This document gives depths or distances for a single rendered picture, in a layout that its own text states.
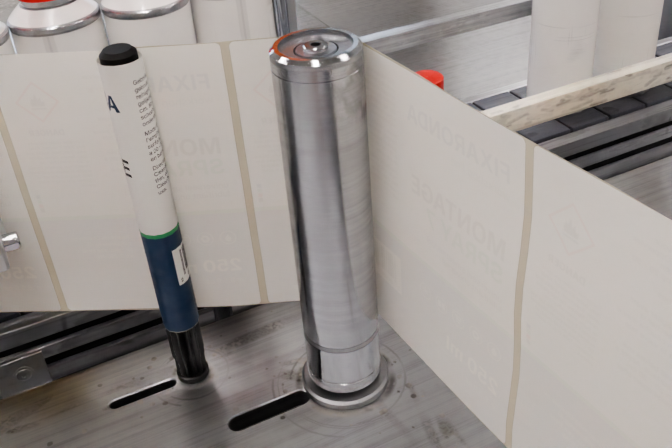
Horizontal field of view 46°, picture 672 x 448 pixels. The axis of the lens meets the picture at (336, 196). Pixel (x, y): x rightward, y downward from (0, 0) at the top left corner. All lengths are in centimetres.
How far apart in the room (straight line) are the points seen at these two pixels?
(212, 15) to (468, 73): 43
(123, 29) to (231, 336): 19
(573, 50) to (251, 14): 27
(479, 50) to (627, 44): 27
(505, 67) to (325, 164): 57
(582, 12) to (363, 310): 34
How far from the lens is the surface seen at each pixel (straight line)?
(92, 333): 53
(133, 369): 46
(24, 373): 53
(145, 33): 47
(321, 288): 36
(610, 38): 69
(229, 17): 49
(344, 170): 33
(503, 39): 95
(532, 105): 61
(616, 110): 68
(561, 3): 63
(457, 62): 89
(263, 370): 44
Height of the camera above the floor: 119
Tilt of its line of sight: 33 degrees down
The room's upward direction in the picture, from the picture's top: 5 degrees counter-clockwise
